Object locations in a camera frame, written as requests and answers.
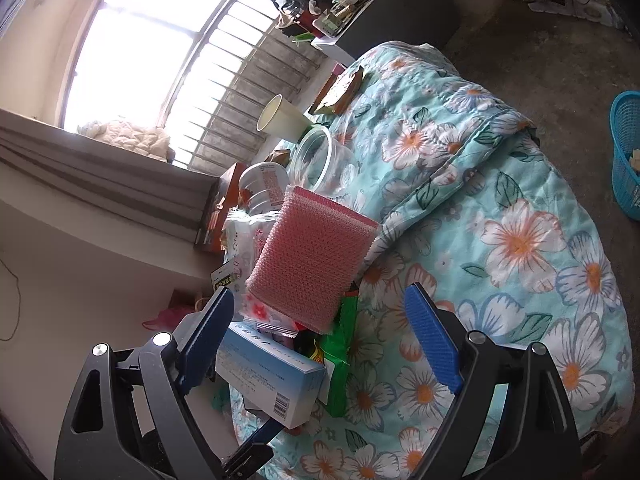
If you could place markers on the blue plastic basket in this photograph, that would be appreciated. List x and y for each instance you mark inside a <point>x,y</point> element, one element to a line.
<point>622,160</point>

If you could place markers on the clear plastic jar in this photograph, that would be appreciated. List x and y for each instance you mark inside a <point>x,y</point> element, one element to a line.
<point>330,165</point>

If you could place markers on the white tissue packet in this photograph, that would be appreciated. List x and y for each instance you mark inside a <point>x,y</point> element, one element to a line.
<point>245,240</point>

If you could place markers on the cream paper cup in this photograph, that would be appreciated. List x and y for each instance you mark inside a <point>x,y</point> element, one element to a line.
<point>285,120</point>

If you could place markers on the dark cabinet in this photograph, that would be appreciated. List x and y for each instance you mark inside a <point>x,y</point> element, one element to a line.
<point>400,15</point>

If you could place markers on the beige wrapper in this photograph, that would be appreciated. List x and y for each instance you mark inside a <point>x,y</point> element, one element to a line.
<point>635,160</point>

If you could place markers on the metal window grille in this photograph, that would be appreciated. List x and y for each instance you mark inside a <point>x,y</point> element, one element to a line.
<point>240,60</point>

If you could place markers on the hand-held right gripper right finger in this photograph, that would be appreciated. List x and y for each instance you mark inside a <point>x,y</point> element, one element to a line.
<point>432,340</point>

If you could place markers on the red cardboard box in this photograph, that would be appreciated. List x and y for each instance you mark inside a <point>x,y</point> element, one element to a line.
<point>215,210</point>

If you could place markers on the white strawberry canister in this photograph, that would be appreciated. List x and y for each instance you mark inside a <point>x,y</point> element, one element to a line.
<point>265,185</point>

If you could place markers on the pink plastic bag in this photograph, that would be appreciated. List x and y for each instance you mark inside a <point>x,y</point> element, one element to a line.
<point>170,317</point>

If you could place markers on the clear floral wrapper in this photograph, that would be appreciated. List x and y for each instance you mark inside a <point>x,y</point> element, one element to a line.
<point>262,312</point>

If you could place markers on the pink mesh sponge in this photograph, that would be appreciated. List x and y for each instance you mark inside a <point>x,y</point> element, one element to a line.
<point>310,255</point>

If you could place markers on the blue medicine box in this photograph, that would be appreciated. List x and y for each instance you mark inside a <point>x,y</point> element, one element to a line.
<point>265,375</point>

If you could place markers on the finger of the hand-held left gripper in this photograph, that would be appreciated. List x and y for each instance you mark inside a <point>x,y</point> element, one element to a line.
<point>250,455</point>

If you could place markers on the brown snack packet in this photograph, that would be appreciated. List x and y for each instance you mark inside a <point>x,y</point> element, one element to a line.
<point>340,87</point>

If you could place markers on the floral teal blanket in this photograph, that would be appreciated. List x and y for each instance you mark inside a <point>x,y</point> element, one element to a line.
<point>500,185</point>

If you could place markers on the white padded jacket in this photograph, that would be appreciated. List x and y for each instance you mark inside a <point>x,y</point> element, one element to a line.
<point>135,140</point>

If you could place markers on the green snack packet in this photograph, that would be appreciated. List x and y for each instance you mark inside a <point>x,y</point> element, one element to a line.
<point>337,360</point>

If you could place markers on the pile of desk clutter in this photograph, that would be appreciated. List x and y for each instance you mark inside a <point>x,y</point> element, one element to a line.
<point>340,10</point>

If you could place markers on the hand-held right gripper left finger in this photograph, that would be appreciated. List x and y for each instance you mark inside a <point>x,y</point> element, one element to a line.
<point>207,340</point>

